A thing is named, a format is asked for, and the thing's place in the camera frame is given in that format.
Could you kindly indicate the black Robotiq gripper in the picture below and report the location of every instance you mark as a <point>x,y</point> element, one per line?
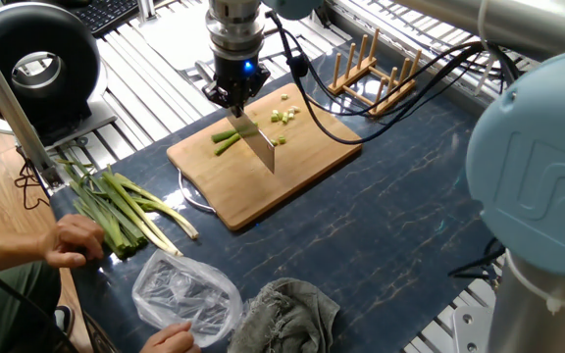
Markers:
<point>240,76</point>

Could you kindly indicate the green scallion stalk piece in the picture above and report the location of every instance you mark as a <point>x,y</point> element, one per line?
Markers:
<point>226,144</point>

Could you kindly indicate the steel cleaver knife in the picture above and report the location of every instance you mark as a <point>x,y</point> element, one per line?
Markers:
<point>260,144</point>

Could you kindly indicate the scallion with white stem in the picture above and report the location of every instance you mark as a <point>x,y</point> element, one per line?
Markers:
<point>140,218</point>
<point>174,216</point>
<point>155,230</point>

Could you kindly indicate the clear plastic bag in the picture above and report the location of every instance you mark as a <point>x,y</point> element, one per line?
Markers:
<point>189,294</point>

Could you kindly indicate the person's left forearm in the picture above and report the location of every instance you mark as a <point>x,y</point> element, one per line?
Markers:
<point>3,252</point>

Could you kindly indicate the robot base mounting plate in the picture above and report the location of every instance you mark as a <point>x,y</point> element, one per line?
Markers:
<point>469,328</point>

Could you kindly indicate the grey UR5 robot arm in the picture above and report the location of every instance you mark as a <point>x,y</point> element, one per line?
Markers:
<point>532,162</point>

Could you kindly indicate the person's left hand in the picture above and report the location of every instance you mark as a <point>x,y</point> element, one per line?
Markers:
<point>71,240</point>

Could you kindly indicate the person's right hand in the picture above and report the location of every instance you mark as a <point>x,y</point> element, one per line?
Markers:
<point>172,340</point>

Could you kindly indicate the white blank paper sheet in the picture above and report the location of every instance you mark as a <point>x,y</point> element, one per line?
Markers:
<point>179,34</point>

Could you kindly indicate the wooden cutting board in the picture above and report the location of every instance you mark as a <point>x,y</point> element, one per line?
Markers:
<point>287,181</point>

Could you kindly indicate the wooden dish rack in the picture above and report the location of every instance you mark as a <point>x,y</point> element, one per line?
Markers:
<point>389,98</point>

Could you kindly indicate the black keyboard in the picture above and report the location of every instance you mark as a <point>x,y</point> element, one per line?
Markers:
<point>106,15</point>

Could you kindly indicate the green scallion leaves bundle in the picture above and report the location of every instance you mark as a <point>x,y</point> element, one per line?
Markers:
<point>116,233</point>

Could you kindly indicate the dark blue marbled mat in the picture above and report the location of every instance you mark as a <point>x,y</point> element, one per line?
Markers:
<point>385,220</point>

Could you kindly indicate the grey-green rag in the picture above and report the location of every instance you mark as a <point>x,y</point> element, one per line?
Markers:
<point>287,318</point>

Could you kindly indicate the dark shoe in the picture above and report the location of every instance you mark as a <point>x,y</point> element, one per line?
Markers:
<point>64,318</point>

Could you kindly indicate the silver metal stand post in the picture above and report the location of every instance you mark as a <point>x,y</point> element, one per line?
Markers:
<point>146,10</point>

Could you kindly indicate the grey metal base plate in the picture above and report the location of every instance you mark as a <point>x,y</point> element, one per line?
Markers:
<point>96,120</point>

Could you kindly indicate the aluminium extrusion post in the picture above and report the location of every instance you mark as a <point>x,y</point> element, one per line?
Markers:
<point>8,103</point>

